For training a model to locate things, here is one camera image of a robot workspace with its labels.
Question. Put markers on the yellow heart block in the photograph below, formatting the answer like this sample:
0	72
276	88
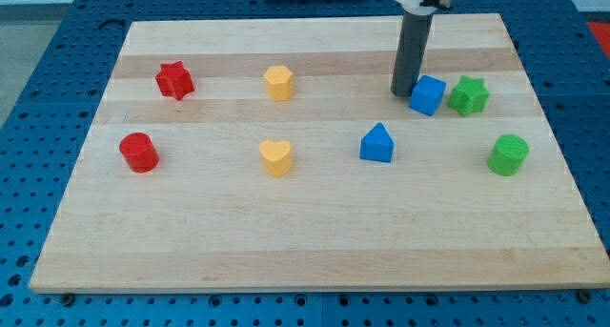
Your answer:
277	157

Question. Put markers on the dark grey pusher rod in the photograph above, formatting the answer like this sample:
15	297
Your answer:
409	54

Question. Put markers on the green star block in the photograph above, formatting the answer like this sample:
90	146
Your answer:
469	95

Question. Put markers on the light wooden board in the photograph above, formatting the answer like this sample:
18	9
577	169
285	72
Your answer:
209	218

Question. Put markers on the red cylinder block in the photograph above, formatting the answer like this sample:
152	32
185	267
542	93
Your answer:
139	152

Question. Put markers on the yellow hexagon block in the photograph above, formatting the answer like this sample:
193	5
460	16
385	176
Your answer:
279	83

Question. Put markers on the green cylinder block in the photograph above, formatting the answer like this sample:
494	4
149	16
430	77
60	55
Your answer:
507	155

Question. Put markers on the blue cube block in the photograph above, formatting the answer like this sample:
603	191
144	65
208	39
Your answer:
427	95

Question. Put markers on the red star block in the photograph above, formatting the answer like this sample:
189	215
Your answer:
174	80

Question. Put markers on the blue triangle block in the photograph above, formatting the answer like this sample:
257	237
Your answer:
377	145

